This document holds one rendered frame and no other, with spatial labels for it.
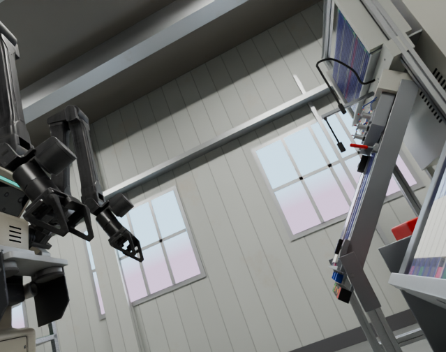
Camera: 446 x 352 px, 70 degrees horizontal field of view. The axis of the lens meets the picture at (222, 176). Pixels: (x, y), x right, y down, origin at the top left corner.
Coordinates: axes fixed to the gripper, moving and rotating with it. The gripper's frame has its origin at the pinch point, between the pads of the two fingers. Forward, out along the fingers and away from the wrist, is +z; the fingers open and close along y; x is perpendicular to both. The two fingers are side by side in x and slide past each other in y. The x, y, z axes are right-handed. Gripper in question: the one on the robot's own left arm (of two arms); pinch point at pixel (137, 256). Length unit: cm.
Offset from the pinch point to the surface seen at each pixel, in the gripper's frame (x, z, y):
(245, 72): -216, -152, 201
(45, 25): -58, -259, 99
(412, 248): -27, 43, -72
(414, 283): -21, 43, -79
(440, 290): -19, 43, -84
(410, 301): -25, 48, -65
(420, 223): -29, 42, -73
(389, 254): -28, 43, -66
